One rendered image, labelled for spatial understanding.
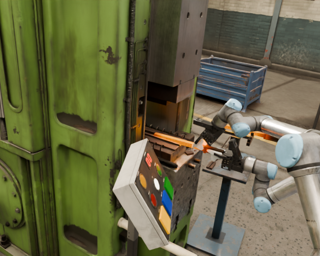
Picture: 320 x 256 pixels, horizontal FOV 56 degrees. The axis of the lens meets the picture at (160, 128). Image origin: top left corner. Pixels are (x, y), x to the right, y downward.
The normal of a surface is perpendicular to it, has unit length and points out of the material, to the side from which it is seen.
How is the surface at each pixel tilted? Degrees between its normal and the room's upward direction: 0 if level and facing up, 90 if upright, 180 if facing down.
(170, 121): 90
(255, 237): 0
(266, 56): 90
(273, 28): 90
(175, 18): 90
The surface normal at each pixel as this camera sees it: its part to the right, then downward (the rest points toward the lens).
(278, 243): 0.08, -0.91
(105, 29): -0.51, 0.29
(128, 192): -0.10, 0.40
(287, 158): -0.96, -0.07
